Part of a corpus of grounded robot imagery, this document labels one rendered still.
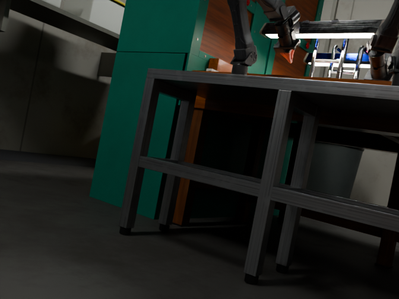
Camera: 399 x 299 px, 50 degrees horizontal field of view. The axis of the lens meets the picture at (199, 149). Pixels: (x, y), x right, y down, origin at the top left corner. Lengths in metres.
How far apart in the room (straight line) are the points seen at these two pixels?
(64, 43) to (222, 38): 1.90
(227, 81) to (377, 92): 0.50
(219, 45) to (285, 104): 1.04
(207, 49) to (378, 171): 2.74
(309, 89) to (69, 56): 2.90
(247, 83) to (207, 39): 0.85
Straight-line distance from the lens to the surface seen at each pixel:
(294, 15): 1.96
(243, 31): 1.72
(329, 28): 2.20
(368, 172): 4.60
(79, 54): 4.07
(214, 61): 2.26
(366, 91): 1.33
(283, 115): 1.39
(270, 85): 1.43
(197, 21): 2.20
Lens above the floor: 0.41
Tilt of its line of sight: 1 degrees down
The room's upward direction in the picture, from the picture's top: 11 degrees clockwise
